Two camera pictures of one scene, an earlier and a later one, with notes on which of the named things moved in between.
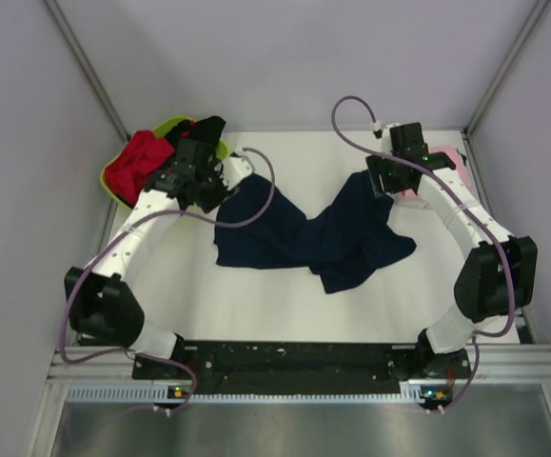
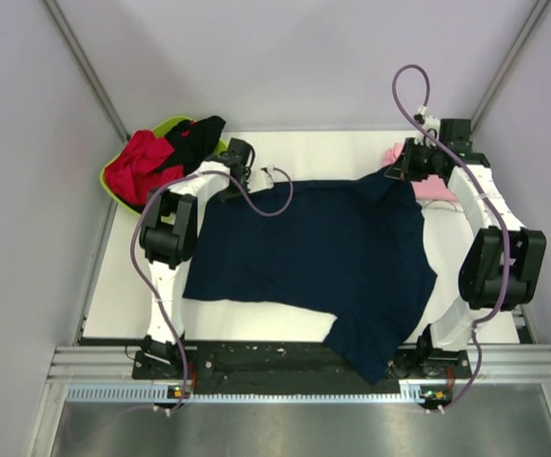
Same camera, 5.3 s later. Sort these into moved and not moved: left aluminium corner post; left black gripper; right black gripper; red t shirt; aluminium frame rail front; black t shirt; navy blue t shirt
Moved: right black gripper; navy blue t shirt; left black gripper
Not moved: aluminium frame rail front; black t shirt; left aluminium corner post; red t shirt
